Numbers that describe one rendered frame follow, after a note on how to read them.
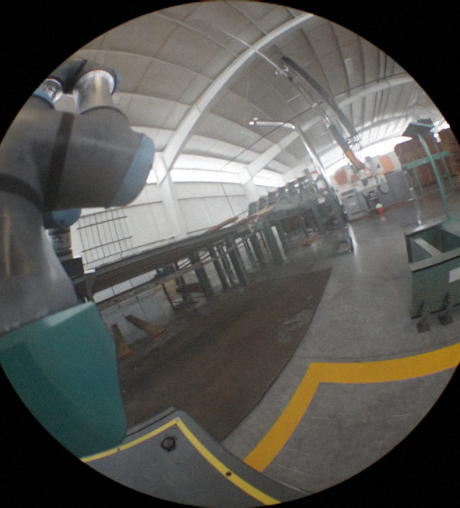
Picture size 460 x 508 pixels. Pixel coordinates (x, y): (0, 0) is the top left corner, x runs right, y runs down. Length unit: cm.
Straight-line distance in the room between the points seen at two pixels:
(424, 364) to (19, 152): 95
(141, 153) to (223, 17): 685
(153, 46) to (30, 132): 642
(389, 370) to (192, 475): 66
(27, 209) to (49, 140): 6
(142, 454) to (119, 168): 45
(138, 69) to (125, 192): 655
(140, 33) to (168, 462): 668
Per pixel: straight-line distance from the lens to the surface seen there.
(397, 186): 614
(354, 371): 75
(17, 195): 15
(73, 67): 58
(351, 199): 551
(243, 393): 79
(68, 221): 40
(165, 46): 665
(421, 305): 87
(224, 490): 30
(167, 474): 35
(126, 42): 644
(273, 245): 279
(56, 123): 20
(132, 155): 21
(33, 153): 18
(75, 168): 18
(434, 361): 80
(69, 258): 53
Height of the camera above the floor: 60
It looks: 2 degrees down
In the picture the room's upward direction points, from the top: 21 degrees counter-clockwise
